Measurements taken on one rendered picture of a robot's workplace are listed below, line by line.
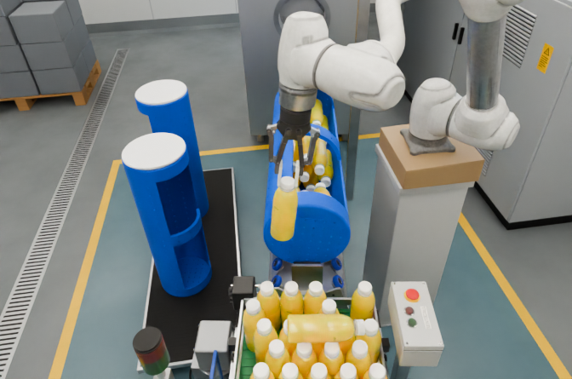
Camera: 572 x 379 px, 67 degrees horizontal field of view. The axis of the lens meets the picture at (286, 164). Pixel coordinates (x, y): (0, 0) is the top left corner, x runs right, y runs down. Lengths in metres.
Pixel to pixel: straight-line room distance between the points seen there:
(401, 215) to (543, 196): 1.42
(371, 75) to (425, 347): 0.72
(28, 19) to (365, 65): 4.05
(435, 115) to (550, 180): 1.48
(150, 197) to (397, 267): 1.19
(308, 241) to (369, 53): 0.75
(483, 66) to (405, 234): 0.86
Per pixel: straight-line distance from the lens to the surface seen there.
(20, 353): 2.86
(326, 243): 1.45
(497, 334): 2.70
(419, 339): 1.24
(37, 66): 4.83
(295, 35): 0.92
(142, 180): 1.96
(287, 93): 0.98
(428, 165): 1.77
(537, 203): 3.18
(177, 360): 2.33
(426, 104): 1.72
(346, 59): 0.87
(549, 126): 2.78
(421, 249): 2.12
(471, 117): 1.63
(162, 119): 2.42
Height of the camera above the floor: 2.14
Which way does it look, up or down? 37 degrees down
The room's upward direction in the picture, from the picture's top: 2 degrees counter-clockwise
